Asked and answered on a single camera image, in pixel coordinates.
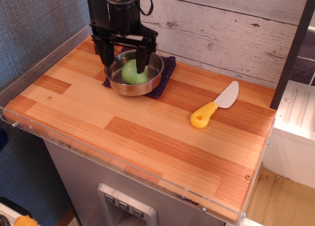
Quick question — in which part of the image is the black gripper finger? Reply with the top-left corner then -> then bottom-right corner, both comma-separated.
94,38 -> 115,66
136,45 -> 151,74

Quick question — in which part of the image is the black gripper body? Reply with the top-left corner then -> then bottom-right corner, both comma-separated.
94,0 -> 158,53

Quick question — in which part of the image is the green toy pear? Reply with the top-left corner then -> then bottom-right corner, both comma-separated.
121,59 -> 149,85

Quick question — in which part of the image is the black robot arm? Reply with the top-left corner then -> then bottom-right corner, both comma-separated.
87,0 -> 158,73

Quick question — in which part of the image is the stainless steel pan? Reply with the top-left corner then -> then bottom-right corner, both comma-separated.
103,50 -> 164,97

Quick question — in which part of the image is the clear acrylic edge guard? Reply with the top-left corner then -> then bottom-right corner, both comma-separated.
3,103 -> 250,225

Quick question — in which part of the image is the silver toy fridge cabinet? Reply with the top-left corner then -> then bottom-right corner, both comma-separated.
44,141 -> 225,226

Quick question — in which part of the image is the white toy sink unit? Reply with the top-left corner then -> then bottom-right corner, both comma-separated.
262,81 -> 315,188

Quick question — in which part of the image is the orange object bottom left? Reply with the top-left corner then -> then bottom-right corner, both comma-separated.
13,216 -> 39,226

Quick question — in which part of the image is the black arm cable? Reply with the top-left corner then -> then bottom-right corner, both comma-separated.
139,0 -> 154,16

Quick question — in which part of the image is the yellow handled toy knife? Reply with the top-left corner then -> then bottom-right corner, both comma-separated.
190,81 -> 239,129

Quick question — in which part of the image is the dark right frame post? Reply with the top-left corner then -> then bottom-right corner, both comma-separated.
270,0 -> 315,110

